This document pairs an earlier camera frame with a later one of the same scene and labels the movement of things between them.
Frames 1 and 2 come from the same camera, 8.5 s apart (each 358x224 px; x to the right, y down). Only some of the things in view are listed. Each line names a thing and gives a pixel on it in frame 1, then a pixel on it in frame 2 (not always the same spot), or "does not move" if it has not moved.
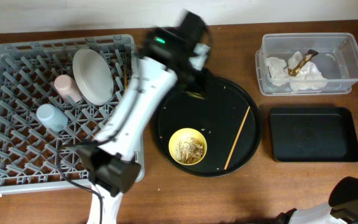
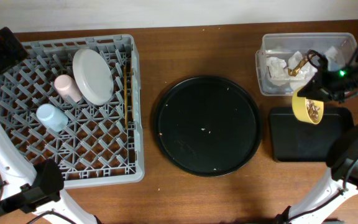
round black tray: [208, 137] does not move
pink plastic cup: [65, 86] does not move
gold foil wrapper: [310, 53] does not move
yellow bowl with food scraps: [188, 146] → [307, 110]
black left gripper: [196, 83] → [0, 50]
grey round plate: [93, 76] does not move
